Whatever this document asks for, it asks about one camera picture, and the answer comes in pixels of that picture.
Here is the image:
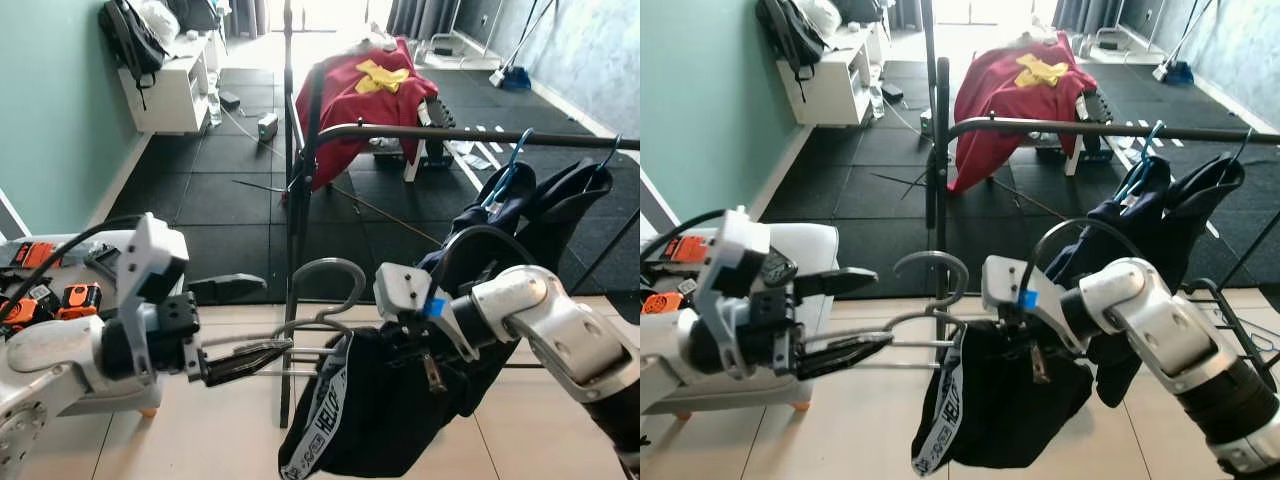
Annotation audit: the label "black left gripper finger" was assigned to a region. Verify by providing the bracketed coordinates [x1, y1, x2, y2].
[797, 331, 895, 382]
[200, 337, 297, 389]
[186, 273, 269, 305]
[795, 265, 882, 300]

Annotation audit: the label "black shorts lettered band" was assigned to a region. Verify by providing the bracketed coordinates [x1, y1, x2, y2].
[908, 318, 1098, 477]
[277, 322, 473, 480]

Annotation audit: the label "grey clothes hanger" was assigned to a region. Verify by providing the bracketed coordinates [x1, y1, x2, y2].
[798, 250, 1001, 375]
[200, 257, 441, 381]

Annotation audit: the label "blue plastic hanger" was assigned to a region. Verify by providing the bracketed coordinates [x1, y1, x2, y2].
[1113, 120, 1167, 206]
[483, 127, 537, 211]

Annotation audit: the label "white chair orange legs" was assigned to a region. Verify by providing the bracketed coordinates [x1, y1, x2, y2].
[640, 221, 843, 416]
[0, 226, 201, 419]

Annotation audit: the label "navy hanging garment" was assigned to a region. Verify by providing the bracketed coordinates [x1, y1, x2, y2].
[1045, 155, 1176, 291]
[420, 160, 541, 301]

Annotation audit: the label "white shelf unit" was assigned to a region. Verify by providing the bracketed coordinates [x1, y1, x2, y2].
[778, 30, 881, 128]
[118, 33, 218, 136]

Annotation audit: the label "black hanging shirt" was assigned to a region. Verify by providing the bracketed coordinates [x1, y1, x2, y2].
[515, 160, 614, 301]
[1150, 152, 1247, 291]

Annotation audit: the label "red garment yellow print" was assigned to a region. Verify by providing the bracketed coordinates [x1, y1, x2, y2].
[283, 37, 441, 201]
[945, 32, 1099, 196]

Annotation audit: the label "black metal clothes rack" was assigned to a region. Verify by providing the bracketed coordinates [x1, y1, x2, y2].
[280, 0, 641, 431]
[922, 0, 1280, 401]

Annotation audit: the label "black backpack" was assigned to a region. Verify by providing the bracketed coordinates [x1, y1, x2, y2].
[757, 0, 826, 86]
[97, 0, 167, 93]

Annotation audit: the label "white bag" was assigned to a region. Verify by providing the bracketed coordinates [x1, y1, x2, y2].
[797, 0, 843, 41]
[135, 0, 183, 46]

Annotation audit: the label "blue dustpan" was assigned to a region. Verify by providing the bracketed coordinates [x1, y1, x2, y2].
[488, 64, 534, 93]
[1150, 58, 1197, 87]

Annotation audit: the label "grey curtain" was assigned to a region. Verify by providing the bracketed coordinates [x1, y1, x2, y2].
[385, 0, 501, 43]
[1050, 0, 1136, 36]

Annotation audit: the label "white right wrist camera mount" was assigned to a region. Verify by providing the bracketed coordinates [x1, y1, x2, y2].
[372, 261, 483, 363]
[980, 254, 1088, 358]

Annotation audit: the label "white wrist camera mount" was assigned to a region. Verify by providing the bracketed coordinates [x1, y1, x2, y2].
[113, 211, 191, 349]
[980, 254, 1088, 358]
[372, 261, 483, 363]
[692, 206, 801, 349]

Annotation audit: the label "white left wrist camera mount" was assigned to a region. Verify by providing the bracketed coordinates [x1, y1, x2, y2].
[692, 206, 801, 349]
[113, 211, 191, 349]

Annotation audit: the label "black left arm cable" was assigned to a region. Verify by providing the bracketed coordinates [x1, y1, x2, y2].
[0, 214, 141, 311]
[640, 207, 729, 263]

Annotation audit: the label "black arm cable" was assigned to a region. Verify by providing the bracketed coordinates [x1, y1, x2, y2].
[0, 214, 141, 311]
[438, 224, 543, 301]
[640, 207, 729, 263]
[1018, 217, 1148, 301]

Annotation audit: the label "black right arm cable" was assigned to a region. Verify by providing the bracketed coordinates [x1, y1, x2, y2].
[438, 224, 543, 301]
[1018, 217, 1148, 301]

